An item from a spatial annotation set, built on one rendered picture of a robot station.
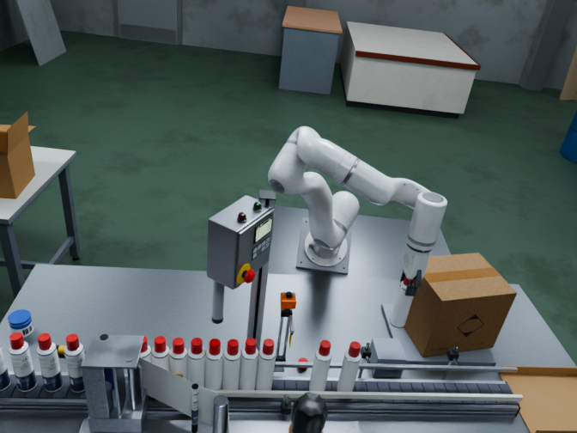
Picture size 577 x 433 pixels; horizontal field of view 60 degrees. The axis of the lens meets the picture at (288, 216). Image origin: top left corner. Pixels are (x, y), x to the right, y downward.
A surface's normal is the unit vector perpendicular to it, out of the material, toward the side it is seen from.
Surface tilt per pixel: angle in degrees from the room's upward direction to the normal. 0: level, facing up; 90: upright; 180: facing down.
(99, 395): 90
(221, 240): 90
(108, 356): 0
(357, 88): 90
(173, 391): 90
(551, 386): 0
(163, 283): 0
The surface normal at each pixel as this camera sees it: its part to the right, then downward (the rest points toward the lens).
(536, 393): 0.11, -0.85
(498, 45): -0.04, 0.52
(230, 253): -0.51, 0.40
